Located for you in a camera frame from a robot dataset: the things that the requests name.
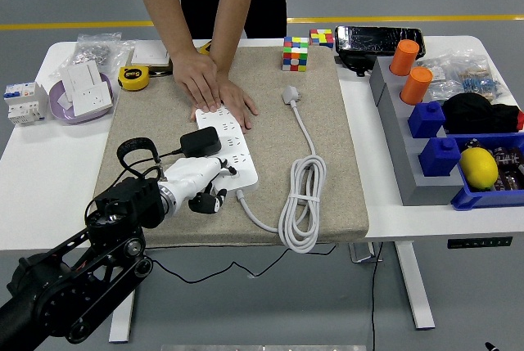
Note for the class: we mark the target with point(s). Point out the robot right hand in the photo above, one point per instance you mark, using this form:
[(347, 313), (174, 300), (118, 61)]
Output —
[(491, 347)]

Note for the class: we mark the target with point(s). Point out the black glossy wrapped device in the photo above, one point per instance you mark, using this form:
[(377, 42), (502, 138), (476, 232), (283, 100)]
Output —
[(376, 40)]

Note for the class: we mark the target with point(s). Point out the blue plastic bin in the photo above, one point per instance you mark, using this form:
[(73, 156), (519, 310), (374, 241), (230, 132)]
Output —
[(471, 199)]

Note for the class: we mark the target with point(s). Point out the small yellow object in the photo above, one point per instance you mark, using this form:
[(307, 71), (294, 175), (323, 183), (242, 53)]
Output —
[(206, 47)]

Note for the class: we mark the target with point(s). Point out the black cloth bundle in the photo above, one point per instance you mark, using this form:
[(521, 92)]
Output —
[(471, 113)]

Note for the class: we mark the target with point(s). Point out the beige fabric mat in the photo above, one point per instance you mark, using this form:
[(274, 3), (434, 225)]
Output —
[(270, 187)]

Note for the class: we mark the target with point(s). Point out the grey stepped peg base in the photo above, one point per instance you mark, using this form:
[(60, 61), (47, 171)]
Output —
[(413, 171)]

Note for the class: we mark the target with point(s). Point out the large colourful puzzle cube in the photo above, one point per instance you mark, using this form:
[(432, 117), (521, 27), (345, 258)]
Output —
[(294, 54)]

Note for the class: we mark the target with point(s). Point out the white circuit breaker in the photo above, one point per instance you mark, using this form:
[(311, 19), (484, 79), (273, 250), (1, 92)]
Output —
[(24, 103)]

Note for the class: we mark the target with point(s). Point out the clear bag of small parts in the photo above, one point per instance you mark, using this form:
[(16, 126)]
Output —
[(440, 81)]

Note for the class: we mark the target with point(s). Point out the blue plastic block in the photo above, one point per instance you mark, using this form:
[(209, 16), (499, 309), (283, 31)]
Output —
[(440, 156), (425, 120)]

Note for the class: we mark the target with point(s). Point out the small colourful puzzle cube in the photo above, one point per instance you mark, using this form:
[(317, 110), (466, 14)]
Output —
[(321, 38)]

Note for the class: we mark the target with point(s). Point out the white table leg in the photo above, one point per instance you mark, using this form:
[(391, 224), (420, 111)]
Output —
[(122, 322), (415, 285)]

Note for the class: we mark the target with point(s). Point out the clear bag of resistors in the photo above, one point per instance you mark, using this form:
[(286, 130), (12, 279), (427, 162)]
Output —
[(481, 81)]

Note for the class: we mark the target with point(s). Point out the orange plastic cylinder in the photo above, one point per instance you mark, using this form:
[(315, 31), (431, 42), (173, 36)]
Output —
[(403, 58), (415, 87)]

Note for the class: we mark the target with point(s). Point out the purple shallow bowl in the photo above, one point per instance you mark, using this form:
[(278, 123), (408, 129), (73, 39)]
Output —
[(61, 113)]

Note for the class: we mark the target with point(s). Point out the dark packaged parts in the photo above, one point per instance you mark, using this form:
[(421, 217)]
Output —
[(509, 167)]

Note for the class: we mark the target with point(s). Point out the black table control panel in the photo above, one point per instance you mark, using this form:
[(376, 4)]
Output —
[(479, 243)]

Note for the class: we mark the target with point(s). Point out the white power strip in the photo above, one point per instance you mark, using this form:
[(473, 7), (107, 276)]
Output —
[(242, 150)]

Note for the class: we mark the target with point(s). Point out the black plug adapter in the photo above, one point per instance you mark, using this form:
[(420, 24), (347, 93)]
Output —
[(200, 142)]

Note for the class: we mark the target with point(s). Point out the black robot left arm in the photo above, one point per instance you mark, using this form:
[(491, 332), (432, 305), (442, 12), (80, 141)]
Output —
[(82, 285)]

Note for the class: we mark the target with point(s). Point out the person's left forearm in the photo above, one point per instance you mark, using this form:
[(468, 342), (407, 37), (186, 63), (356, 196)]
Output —
[(235, 7)]

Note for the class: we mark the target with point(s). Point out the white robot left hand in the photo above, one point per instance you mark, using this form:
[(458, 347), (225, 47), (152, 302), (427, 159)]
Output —
[(192, 175)]

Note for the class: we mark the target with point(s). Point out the white wall socket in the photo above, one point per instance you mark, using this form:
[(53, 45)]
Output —
[(92, 101)]

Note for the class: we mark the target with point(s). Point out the clear bag of screws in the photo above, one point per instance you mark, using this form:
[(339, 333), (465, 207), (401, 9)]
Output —
[(98, 50)]

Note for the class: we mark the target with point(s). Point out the yellow tape measure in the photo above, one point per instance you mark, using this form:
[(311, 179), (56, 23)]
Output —
[(133, 79)]

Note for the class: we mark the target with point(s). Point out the yellow lemon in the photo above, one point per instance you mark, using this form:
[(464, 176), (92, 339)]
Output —
[(478, 169)]

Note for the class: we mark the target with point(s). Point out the white switch plate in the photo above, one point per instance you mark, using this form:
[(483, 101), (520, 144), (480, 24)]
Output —
[(79, 77)]

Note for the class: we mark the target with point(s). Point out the small white paper piece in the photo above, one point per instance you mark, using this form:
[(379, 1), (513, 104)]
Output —
[(64, 102)]

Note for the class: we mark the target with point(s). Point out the black device stand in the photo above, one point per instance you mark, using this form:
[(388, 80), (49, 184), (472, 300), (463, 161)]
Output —
[(354, 64)]

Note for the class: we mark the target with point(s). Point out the small black round part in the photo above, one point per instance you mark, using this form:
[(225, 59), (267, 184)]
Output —
[(472, 144)]

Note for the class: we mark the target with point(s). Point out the person's right hand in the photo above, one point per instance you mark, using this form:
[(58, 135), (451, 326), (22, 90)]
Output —
[(197, 77)]

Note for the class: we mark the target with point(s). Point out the person's left hand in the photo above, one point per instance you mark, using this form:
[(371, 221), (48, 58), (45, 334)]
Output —
[(238, 102)]

